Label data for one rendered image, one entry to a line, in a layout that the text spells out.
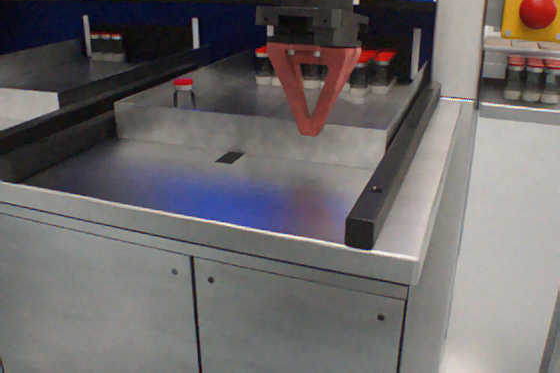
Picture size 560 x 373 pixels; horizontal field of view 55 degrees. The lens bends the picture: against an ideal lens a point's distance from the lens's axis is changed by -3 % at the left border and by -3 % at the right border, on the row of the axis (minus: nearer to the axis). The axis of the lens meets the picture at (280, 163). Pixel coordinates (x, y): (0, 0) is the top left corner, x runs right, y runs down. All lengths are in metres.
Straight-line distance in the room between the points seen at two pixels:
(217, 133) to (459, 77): 0.33
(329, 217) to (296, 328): 0.56
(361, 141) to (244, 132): 0.10
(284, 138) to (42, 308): 0.87
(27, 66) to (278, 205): 0.62
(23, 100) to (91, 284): 0.54
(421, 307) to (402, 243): 0.49
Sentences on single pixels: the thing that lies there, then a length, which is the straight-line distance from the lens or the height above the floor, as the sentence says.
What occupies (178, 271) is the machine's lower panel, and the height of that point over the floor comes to 0.54.
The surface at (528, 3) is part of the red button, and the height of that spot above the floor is 1.00.
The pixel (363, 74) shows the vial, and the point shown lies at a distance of 0.68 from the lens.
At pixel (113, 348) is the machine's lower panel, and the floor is 0.32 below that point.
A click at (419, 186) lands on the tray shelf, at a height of 0.88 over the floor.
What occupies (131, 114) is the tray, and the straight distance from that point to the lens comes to 0.54.
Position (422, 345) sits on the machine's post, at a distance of 0.88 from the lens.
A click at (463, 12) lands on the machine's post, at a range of 0.69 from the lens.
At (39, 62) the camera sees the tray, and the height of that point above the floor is 0.89.
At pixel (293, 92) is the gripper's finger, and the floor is 0.94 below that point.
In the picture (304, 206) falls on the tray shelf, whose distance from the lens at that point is 0.39.
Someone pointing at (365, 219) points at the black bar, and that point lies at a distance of 0.33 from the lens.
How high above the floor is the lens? 1.05
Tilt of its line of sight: 21 degrees down
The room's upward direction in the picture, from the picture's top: straight up
